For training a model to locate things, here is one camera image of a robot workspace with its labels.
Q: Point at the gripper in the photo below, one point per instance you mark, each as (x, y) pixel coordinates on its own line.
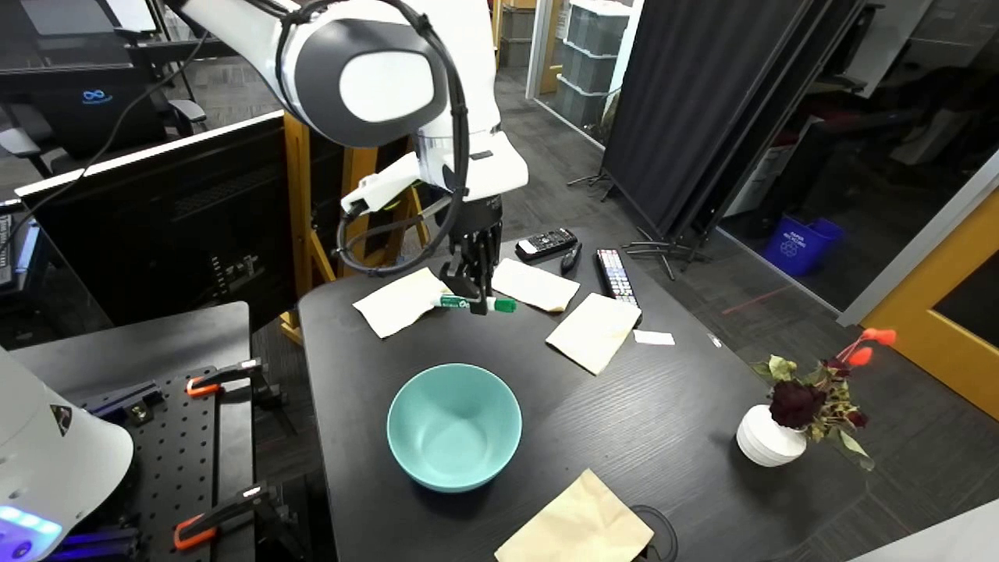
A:
(478, 212)

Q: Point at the green marker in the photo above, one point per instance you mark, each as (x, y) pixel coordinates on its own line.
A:
(503, 304)

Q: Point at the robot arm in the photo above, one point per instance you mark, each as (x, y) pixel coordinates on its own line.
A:
(386, 86)

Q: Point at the teal bowl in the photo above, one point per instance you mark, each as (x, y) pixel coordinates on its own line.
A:
(453, 428)

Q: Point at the cream paper napkin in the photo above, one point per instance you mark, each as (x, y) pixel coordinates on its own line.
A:
(394, 304)
(535, 285)
(595, 332)

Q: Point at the short black remote control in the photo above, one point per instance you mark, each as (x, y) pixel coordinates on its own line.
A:
(546, 243)

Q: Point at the small black pen-shaped device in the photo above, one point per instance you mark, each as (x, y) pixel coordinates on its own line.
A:
(570, 258)

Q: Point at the long black remote control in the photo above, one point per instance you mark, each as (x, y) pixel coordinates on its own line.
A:
(616, 277)

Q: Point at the yellow wooden easel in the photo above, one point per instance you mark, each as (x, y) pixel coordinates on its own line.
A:
(298, 226)

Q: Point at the small white paper scrap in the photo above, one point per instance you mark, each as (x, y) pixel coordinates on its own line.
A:
(654, 337)

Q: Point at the stack of plastic storage bins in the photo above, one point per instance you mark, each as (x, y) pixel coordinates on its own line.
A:
(589, 62)

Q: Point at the orange and black clamp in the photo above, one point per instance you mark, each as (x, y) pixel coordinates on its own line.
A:
(222, 376)
(218, 515)

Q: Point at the brown paper napkin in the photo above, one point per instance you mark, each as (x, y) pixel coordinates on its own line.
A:
(577, 524)

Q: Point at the black fabric partition screen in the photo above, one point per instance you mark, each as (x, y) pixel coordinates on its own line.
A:
(702, 101)

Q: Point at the large black monitor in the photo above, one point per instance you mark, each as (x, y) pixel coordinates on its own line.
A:
(172, 226)

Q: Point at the blue recycling bin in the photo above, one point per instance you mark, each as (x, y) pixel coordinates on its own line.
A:
(800, 243)

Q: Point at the white ribbed vase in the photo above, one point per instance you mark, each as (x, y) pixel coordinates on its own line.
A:
(765, 441)

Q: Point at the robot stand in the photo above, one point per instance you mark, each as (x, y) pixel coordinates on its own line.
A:
(179, 460)

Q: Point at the bouquet of dried flowers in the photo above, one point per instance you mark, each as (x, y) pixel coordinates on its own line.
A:
(804, 402)

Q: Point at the black and blue bar clamp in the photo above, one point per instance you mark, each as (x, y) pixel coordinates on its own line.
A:
(121, 402)

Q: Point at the yellow door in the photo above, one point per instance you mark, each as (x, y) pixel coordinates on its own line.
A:
(921, 320)

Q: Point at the office chair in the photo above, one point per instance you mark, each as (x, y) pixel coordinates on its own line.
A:
(31, 133)

